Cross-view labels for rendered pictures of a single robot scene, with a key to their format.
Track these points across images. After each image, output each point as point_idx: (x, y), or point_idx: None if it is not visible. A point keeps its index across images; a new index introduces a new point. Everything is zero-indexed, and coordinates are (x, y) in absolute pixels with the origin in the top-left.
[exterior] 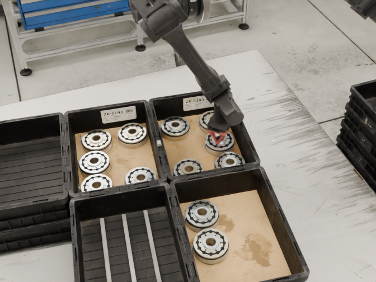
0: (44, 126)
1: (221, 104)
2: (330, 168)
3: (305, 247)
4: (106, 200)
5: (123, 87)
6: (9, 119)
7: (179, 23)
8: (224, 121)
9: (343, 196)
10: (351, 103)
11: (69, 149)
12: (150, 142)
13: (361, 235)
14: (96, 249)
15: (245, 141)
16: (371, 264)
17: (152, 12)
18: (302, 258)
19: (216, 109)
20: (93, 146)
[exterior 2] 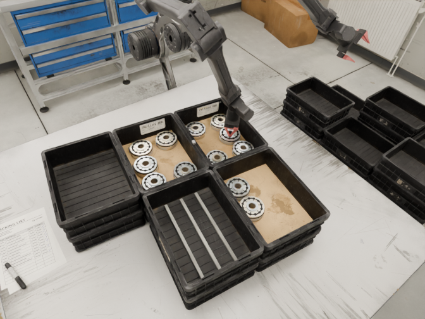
0: (97, 143)
1: (237, 106)
2: (298, 141)
3: None
4: (169, 191)
5: (140, 107)
6: (58, 143)
7: (221, 43)
8: (236, 119)
9: (312, 158)
10: (287, 99)
11: (127, 157)
12: (179, 143)
13: (332, 181)
14: (169, 229)
15: (251, 131)
16: (344, 199)
17: (203, 35)
18: (322, 204)
19: (230, 111)
20: (140, 153)
